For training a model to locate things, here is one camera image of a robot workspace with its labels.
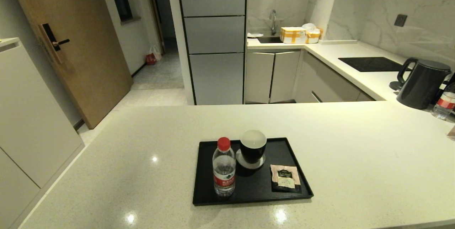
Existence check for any large box yellow tape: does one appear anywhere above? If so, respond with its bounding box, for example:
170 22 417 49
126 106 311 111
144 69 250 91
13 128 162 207
280 27 307 44

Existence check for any pink oolong tea packet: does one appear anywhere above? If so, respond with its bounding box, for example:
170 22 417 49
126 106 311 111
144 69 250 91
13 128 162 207
270 164 302 193

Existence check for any black electric kettle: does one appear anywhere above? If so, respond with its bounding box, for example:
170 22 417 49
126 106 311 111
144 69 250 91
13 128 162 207
396 58 452 110

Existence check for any black rectangular serving tray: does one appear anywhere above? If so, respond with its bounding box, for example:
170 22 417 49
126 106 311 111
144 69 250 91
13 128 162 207
192 137 314 207

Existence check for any grey counter drawer cabinet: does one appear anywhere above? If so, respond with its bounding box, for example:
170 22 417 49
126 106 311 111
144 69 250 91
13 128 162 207
294 51 375 103

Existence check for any chrome sink faucet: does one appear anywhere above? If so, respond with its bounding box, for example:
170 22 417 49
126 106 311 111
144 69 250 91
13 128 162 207
269 9 278 36

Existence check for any small box yellow tape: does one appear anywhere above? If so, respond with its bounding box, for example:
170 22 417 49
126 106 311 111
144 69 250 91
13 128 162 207
306 28 323 43

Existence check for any grey sink cabinet door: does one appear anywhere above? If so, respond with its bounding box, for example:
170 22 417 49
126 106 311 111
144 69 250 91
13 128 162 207
270 50 301 103
245 51 275 104

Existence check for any white saucer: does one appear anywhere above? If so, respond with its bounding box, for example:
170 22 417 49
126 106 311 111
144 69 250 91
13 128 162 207
236 150 266 170

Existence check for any clear water bottle red label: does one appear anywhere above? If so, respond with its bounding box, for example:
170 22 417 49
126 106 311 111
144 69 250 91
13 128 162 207
212 137 237 197
431 82 455 120

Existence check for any white storage cabinet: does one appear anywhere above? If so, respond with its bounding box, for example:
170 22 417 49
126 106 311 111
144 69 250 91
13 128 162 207
0 38 85 229

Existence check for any black induction cooktop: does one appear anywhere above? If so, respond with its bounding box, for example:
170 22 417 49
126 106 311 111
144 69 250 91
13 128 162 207
338 57 413 72

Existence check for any tall grey refrigerator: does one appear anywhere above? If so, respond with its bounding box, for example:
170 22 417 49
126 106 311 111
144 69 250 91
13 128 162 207
176 0 247 105

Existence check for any black cup white inside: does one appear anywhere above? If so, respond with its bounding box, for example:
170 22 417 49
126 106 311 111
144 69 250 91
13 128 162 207
240 130 267 164

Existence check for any wooden door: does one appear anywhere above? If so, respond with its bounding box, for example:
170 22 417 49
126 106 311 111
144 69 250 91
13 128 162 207
6 0 133 129

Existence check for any black door lock handle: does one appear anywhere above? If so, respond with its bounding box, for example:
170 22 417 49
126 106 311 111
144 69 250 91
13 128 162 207
38 23 70 64

